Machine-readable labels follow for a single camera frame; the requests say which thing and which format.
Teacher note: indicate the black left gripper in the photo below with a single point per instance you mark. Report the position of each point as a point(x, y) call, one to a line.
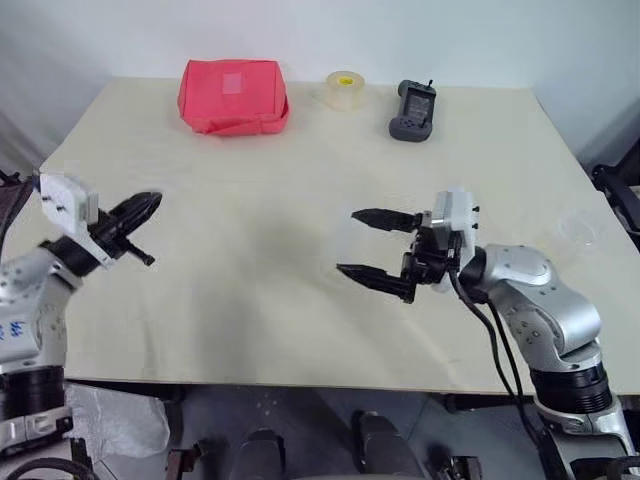
point(112, 235)

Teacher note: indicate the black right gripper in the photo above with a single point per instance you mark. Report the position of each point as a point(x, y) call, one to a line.
point(430, 255)

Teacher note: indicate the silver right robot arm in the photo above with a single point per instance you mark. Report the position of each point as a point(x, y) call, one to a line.
point(545, 295)

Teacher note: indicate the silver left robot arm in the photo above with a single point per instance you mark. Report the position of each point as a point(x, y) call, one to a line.
point(30, 305)

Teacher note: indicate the black handheld device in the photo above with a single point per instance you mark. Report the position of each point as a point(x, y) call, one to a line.
point(414, 112)

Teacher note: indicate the red fabric pouch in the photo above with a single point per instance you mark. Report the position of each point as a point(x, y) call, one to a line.
point(232, 97)

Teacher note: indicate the clear tape roll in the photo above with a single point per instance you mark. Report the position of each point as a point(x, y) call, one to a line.
point(344, 90)

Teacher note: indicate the clear plastic cup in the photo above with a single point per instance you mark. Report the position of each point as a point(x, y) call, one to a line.
point(575, 232)

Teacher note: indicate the dark rounded shape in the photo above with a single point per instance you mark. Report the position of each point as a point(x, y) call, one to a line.
point(385, 445)
point(262, 452)

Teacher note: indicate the crumpled clear plastic bag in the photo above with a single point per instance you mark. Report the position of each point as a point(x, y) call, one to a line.
point(115, 422)

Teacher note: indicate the black chair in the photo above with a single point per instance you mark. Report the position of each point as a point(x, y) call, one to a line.
point(617, 187)

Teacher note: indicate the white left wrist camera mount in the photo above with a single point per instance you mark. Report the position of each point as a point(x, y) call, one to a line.
point(64, 200)

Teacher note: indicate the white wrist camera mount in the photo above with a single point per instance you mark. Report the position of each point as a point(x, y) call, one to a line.
point(64, 200)
point(462, 215)

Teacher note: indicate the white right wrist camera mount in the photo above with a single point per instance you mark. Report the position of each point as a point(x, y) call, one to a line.
point(462, 215)

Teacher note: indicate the black table frame bar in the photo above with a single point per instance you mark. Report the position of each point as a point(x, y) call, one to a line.
point(300, 389)

